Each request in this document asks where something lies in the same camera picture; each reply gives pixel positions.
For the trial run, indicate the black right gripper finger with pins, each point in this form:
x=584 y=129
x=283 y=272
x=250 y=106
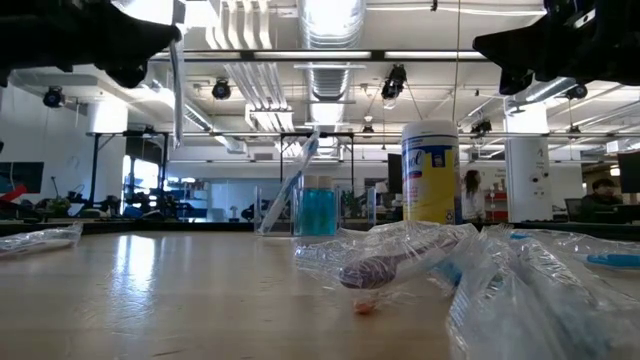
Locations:
x=520 y=47

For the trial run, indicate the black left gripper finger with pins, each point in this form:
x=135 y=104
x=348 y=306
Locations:
x=140 y=40

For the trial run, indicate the purple toothbrush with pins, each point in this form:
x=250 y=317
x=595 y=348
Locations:
x=375 y=270
x=45 y=244

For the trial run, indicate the clear plastic organizer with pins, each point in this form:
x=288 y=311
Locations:
x=371 y=210

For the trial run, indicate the small teal mouthwash bottle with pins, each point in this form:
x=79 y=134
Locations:
x=327 y=210
x=307 y=210

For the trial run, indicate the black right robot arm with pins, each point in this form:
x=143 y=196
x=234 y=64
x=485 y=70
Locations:
x=630 y=50

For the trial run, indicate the black background robot arm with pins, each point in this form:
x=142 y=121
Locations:
x=250 y=212

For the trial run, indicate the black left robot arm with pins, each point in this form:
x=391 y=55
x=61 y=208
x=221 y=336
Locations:
x=12 y=45

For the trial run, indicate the black monitor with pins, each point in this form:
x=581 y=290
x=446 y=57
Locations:
x=395 y=172
x=631 y=172

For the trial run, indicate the white pillar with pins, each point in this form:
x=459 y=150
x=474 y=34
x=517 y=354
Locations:
x=528 y=175

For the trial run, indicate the person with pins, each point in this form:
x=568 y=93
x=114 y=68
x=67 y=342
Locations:
x=602 y=192
x=472 y=200

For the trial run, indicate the yellow white wipes canister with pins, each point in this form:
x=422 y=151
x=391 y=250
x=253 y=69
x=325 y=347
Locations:
x=430 y=185

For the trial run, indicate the red shelf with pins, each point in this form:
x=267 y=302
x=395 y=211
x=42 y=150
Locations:
x=497 y=214

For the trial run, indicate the green plant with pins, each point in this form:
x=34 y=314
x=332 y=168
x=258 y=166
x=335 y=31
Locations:
x=59 y=205

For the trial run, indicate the black hanging camera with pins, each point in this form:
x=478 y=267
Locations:
x=395 y=80
x=221 y=91
x=52 y=97
x=481 y=127
x=577 y=91

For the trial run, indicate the silver slanted ceiling duct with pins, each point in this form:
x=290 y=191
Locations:
x=550 y=89

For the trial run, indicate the black background rig frame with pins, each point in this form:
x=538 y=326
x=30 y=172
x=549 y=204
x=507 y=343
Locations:
x=340 y=134
x=94 y=170

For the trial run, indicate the black frame light bar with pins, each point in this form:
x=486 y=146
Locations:
x=378 y=55

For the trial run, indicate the dark wall monitor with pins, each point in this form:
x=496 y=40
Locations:
x=22 y=177

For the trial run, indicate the black aluminium table frame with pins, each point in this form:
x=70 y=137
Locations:
x=150 y=227

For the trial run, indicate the silver round ceiling duct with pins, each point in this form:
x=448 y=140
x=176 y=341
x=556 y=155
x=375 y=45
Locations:
x=330 y=82

